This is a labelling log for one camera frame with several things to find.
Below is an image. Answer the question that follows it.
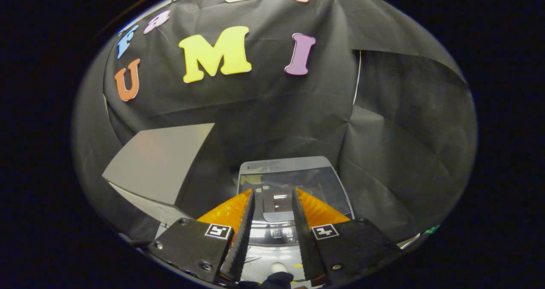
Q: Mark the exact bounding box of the grey washing machine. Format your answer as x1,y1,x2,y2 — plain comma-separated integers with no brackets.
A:
236,156,356,283

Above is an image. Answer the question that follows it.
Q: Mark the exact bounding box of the white hanging cable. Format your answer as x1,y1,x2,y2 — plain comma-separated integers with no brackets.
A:
352,50,362,107

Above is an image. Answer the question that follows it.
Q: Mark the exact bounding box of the grey cabinet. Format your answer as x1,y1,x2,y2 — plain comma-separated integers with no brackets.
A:
102,123,215,239

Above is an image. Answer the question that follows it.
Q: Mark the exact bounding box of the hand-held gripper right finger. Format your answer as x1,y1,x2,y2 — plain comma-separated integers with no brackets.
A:
292,188,401,286

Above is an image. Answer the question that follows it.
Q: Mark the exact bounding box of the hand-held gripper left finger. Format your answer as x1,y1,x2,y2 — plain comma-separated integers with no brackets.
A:
148,189,256,283

